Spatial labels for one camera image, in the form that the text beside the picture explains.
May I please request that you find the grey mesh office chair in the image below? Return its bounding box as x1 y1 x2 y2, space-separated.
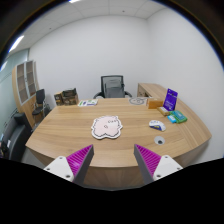
94 75 131 99

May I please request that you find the green white booklet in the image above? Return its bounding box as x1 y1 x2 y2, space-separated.
78 99 98 107

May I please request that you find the green box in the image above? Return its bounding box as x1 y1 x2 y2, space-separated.
170 110 187 123

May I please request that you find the pink cartoon mouse pad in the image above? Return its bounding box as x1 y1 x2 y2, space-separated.
91 116 123 140

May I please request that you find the purple sign stand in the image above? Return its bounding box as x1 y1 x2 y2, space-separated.
163 89 178 111

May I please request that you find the wooden side cabinet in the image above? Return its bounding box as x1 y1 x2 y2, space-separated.
137 83 167 99

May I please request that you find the desk cable grommet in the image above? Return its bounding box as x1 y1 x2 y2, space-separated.
154 136 165 145

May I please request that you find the brown cardboard box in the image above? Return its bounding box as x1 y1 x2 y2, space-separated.
54 88 79 106

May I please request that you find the white computer mouse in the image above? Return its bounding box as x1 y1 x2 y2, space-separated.
149 120 166 131

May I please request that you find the black leather armchair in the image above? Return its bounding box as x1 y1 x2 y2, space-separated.
0 113 32 162

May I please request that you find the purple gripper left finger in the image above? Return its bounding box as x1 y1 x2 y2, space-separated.
44 145 94 184

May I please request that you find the yellow flat box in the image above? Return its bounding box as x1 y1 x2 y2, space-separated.
157 107 170 116

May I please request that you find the wooden glass-door cabinet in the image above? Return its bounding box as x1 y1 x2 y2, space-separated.
12 61 39 127

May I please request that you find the round grey coaster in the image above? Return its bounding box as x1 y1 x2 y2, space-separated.
129 97 147 105

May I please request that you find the black chair by cabinet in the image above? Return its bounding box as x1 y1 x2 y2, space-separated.
32 89 50 123

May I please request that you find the small blue box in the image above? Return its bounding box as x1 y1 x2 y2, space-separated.
167 115 177 123

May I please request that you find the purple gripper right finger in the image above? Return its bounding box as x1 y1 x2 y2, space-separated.
134 144 182 184

